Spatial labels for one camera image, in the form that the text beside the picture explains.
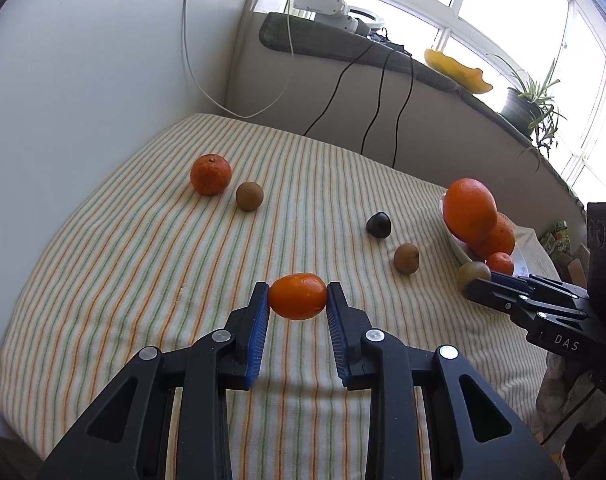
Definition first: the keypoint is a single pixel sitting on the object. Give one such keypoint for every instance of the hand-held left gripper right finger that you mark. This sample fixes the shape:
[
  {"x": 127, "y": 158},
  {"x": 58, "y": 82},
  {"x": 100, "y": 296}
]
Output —
[{"x": 338, "y": 340}]

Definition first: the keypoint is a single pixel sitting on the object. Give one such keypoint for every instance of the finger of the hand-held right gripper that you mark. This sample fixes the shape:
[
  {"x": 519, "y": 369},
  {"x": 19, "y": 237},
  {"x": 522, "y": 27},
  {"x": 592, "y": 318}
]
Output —
[
  {"x": 533, "y": 285},
  {"x": 498, "y": 295}
]

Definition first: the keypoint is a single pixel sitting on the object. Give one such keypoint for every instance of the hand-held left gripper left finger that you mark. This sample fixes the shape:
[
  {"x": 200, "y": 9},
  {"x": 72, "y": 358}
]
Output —
[{"x": 258, "y": 335}]

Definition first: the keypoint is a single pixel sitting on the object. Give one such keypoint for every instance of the mandarin with stem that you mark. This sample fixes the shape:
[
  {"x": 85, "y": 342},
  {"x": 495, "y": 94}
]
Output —
[{"x": 501, "y": 263}]

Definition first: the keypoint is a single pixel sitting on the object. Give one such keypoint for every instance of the large brown kiwi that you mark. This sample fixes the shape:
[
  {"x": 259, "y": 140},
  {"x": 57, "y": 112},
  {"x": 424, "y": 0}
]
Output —
[{"x": 472, "y": 274}]

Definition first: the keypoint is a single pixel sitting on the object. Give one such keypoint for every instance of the orange kumquat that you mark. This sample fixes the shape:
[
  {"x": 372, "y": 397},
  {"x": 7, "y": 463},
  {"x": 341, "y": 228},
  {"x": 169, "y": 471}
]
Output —
[{"x": 298, "y": 296}]

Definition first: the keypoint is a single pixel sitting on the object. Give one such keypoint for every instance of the medium orange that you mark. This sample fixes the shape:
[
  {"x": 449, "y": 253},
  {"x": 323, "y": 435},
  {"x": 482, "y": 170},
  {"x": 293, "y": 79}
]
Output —
[{"x": 503, "y": 237}]

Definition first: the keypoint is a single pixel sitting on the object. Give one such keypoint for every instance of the floral white plate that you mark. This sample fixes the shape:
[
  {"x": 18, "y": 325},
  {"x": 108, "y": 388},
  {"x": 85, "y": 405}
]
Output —
[{"x": 458, "y": 250}]

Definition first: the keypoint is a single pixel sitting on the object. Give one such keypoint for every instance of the large orange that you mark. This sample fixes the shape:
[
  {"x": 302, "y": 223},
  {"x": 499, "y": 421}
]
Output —
[{"x": 469, "y": 207}]

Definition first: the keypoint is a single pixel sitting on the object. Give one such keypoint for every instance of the brown cardboard box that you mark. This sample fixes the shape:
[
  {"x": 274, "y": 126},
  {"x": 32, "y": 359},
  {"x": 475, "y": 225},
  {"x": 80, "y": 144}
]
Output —
[{"x": 578, "y": 266}]

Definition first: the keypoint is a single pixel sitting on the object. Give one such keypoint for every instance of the green packet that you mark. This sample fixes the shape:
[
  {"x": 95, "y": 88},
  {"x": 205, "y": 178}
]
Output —
[{"x": 558, "y": 238}]

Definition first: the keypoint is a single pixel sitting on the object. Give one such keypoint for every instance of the pale fabric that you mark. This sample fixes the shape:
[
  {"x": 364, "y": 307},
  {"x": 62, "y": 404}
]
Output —
[{"x": 558, "y": 395}]

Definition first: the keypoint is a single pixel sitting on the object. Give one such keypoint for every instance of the dark plum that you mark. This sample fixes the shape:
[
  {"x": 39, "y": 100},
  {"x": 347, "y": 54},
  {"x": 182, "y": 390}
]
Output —
[{"x": 379, "y": 225}]

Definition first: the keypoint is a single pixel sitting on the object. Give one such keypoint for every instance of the small round kiwi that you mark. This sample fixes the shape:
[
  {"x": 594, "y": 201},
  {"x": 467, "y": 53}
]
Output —
[{"x": 249, "y": 196}]

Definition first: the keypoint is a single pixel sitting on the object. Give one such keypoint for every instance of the striped tablecloth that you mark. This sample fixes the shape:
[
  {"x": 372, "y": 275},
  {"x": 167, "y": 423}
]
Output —
[{"x": 133, "y": 260}]

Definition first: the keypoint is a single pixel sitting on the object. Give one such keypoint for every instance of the small mandarin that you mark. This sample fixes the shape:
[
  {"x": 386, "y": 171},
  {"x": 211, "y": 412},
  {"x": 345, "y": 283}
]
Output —
[{"x": 211, "y": 175}]

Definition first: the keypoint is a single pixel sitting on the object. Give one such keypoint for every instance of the potted spider plant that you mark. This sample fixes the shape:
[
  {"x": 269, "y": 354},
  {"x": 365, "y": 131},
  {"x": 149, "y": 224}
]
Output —
[{"x": 520, "y": 105}]

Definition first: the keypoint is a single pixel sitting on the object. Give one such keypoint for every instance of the yellow bowl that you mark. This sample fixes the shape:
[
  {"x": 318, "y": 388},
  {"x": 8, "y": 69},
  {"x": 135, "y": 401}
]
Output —
[{"x": 455, "y": 70}]

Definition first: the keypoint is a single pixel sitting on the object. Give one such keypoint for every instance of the white framed window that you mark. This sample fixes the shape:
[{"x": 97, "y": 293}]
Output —
[{"x": 508, "y": 5}]

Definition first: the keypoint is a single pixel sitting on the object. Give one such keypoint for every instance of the grey windowsill cloth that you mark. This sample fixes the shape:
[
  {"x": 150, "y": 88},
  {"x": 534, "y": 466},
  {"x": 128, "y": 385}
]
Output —
[{"x": 293, "y": 35}]

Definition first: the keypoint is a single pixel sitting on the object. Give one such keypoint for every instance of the white electronic device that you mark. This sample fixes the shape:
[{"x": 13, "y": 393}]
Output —
[{"x": 320, "y": 2}]

